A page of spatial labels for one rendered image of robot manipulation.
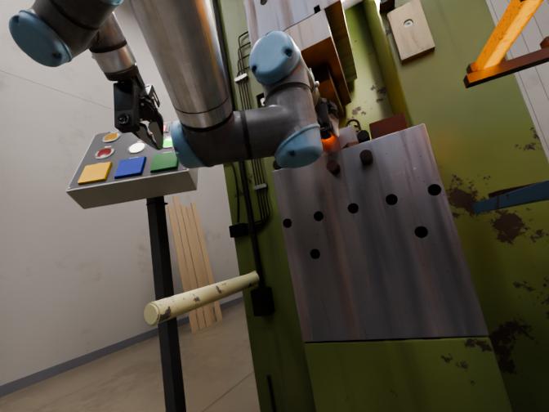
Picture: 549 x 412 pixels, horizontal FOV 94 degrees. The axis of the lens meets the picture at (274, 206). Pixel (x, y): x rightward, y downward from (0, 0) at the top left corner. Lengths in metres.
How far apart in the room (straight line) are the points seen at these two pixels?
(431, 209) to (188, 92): 0.52
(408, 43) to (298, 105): 0.63
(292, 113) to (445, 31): 0.71
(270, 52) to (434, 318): 0.58
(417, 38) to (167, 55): 0.80
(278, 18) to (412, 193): 0.69
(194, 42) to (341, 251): 0.51
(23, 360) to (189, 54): 3.06
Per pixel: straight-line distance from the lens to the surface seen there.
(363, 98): 1.32
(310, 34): 0.93
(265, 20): 1.03
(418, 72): 0.96
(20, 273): 3.18
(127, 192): 0.85
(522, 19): 0.61
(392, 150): 0.66
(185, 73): 0.33
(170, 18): 0.31
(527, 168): 0.91
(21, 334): 3.19
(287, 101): 0.40
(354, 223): 0.64
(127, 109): 0.69
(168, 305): 0.61
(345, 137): 0.75
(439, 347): 0.68
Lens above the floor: 0.69
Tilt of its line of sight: 10 degrees up
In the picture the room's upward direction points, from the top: 10 degrees counter-clockwise
